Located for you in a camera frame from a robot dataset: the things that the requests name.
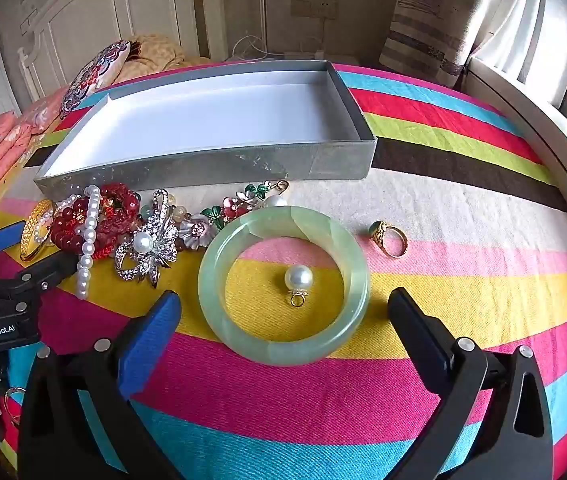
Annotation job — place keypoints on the printed curtain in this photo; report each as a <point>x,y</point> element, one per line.
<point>438,10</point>

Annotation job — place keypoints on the white lamp pole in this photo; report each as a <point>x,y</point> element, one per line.
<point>263,10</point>

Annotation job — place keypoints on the silver pearl brooch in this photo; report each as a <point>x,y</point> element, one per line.
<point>143,244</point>

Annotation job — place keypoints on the green jade bangle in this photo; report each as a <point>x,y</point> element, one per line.
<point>213,280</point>

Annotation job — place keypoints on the white headboard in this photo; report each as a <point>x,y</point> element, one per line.
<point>88,10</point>

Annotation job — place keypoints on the white nightstand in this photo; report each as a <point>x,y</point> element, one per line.
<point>348,60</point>

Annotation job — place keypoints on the yellow blanket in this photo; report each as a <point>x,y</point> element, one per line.
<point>158,52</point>

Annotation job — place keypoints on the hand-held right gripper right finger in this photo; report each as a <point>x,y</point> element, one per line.
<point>413,330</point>

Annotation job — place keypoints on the patterned pillow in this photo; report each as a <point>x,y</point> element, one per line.
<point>93,75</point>

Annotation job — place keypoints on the striped bed cover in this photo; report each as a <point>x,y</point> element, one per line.
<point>463,280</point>

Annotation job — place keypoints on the grey cardboard box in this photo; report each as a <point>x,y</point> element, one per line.
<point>213,110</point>

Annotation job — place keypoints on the red knotted ornament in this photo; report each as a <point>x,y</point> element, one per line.
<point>118,200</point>

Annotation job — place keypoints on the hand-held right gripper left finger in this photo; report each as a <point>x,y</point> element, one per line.
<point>148,345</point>

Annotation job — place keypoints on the white pearl pendant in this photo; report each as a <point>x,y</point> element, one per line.
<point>297,276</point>

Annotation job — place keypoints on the white sheer curtain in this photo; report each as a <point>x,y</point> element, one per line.
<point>528,35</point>

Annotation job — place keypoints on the wall socket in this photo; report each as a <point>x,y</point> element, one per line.
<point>313,8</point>

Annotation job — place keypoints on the gold bangle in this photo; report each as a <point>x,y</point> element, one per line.
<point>38,210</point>

